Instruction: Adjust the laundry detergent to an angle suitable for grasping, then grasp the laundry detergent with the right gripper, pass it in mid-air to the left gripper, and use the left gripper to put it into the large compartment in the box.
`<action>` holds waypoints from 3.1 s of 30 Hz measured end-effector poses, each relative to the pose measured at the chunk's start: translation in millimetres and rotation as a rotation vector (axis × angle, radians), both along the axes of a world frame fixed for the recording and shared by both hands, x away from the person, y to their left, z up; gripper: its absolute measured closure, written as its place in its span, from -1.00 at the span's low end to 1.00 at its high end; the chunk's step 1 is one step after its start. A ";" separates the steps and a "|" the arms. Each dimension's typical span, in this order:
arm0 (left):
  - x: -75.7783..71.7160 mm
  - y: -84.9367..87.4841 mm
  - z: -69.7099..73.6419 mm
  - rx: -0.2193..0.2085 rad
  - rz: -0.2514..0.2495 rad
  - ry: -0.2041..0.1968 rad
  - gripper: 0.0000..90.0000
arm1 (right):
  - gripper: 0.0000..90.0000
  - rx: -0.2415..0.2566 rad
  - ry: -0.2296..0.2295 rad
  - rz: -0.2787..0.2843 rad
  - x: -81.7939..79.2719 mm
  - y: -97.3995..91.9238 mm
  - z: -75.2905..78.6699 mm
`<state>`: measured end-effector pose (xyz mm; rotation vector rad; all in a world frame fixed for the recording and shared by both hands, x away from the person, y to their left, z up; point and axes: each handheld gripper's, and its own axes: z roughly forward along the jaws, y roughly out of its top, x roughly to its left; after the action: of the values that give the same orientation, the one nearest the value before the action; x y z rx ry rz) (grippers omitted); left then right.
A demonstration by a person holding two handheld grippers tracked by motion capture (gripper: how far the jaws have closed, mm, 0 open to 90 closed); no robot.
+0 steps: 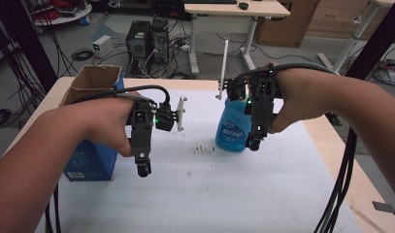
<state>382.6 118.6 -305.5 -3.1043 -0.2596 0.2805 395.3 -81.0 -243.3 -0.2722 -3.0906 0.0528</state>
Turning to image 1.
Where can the black keyboard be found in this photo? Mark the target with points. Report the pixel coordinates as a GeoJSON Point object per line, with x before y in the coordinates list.
{"type": "Point", "coordinates": [209, 1]}

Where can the person's left hand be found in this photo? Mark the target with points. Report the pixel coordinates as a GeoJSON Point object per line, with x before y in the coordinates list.
{"type": "Point", "coordinates": [103, 123]}

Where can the person's right hand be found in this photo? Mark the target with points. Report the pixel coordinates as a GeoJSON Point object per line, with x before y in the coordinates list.
{"type": "Point", "coordinates": [302, 93]}

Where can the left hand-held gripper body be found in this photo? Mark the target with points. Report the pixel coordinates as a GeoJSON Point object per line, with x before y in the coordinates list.
{"type": "Point", "coordinates": [141, 132]}

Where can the blue cardboard box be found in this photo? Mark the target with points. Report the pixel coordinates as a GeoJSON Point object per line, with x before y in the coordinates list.
{"type": "Point", "coordinates": [91, 161]}

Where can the round white table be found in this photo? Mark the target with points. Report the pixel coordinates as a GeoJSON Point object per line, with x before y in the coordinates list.
{"type": "Point", "coordinates": [65, 17]}

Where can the black frame post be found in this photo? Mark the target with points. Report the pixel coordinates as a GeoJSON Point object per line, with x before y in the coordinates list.
{"type": "Point", "coordinates": [26, 39]}
{"type": "Point", "coordinates": [378, 39]}

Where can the white foam mat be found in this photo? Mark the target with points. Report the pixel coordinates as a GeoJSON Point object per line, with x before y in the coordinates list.
{"type": "Point", "coordinates": [201, 194]}

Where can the black computer mouse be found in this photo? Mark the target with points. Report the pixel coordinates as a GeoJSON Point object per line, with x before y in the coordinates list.
{"type": "Point", "coordinates": [243, 5]}

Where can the white power supply box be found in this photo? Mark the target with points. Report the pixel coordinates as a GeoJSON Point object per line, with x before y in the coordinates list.
{"type": "Point", "coordinates": [103, 46]}

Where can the grey metal bracket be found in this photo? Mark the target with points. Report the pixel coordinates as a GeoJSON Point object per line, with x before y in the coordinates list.
{"type": "Point", "coordinates": [384, 206]}

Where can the brown cardboard box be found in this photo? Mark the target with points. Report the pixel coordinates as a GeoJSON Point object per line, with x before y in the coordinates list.
{"type": "Point", "coordinates": [282, 29]}

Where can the light wood drawer cabinet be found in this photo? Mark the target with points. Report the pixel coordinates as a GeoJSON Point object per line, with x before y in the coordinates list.
{"type": "Point", "coordinates": [337, 19]}

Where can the black computer tower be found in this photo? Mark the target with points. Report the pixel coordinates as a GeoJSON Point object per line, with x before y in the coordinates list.
{"type": "Point", "coordinates": [160, 40]}
{"type": "Point", "coordinates": [138, 40]}

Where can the blue detergent bottle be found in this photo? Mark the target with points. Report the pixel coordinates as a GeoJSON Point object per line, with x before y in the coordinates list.
{"type": "Point", "coordinates": [232, 129]}

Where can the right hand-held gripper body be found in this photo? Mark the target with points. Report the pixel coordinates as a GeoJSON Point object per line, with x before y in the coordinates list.
{"type": "Point", "coordinates": [261, 97]}

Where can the white desk frame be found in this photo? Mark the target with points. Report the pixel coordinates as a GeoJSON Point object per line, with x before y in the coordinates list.
{"type": "Point", "coordinates": [356, 35]}

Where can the light wood desk white legs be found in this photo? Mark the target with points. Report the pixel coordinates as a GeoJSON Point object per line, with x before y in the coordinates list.
{"type": "Point", "coordinates": [237, 9]}

